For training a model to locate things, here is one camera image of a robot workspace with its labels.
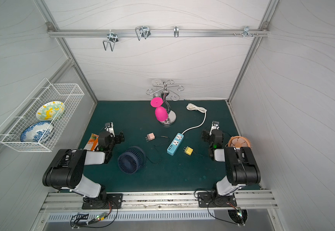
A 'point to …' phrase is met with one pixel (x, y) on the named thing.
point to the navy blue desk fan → (130, 161)
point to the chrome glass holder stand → (167, 94)
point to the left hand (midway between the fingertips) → (115, 131)
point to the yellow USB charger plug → (188, 150)
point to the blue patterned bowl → (37, 132)
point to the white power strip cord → (190, 106)
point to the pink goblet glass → (161, 113)
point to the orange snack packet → (93, 142)
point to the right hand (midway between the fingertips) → (213, 129)
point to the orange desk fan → (239, 142)
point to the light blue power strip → (175, 143)
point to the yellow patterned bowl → (50, 110)
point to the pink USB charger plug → (150, 137)
